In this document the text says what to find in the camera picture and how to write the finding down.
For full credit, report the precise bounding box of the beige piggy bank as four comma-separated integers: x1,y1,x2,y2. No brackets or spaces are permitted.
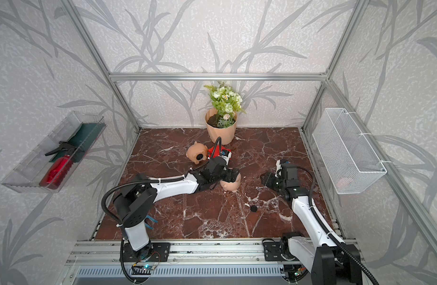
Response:
186,141,209,165
220,174,242,192

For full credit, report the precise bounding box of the red piggy bank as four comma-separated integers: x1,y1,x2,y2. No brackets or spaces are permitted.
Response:
208,146,231,158

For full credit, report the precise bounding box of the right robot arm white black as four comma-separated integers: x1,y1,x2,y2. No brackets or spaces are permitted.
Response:
260,159,378,285

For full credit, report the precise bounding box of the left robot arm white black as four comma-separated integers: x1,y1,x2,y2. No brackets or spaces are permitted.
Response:
100,156,240,252

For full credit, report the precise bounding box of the beige flower pot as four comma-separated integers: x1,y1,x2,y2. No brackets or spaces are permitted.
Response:
205,108,237,145

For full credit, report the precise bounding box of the pink object in basket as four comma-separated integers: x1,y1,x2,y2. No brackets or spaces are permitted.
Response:
336,178,353,190

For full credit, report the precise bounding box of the green white artificial plant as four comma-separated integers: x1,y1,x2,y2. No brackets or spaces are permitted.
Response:
205,81,244,128

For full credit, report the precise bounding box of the blue garden rake tool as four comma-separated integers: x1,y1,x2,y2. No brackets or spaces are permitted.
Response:
144,215,158,230

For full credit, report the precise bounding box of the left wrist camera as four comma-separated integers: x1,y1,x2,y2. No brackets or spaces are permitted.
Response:
220,149,232,165

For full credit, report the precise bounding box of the white wire basket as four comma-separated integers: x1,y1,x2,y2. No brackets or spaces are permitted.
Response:
312,108,387,195

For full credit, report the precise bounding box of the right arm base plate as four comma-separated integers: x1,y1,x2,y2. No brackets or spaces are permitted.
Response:
262,239,295,262

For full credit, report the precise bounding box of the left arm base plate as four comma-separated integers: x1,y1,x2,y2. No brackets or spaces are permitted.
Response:
119,242,171,263

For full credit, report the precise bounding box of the clear plastic wall tray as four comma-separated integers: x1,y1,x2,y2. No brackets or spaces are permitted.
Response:
1,112,106,193

